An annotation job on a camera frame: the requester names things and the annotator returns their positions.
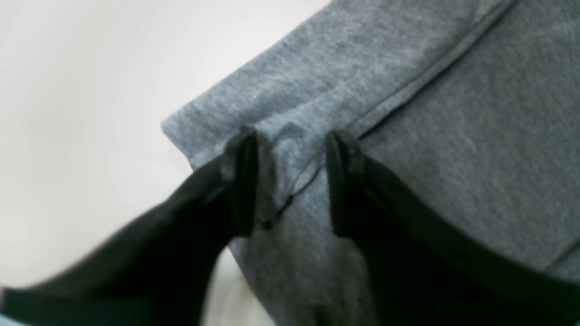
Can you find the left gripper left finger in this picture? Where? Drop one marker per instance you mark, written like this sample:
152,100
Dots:
154,271

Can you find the grey t-shirt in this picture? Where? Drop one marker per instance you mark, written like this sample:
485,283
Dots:
474,104

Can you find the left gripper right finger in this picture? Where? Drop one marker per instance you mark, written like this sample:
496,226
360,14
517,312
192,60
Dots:
423,271

